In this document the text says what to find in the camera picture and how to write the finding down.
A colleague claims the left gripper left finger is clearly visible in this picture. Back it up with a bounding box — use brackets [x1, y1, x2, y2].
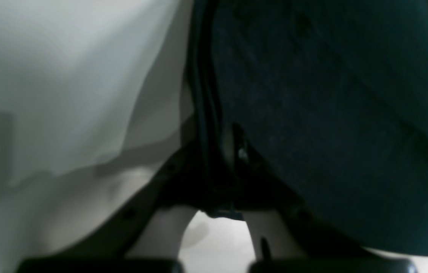
[17, 142, 214, 273]

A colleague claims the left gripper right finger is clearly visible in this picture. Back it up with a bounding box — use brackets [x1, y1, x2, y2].
[233, 126, 418, 273]

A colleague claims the black T-shirt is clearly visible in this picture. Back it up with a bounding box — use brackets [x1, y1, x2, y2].
[188, 0, 428, 256]

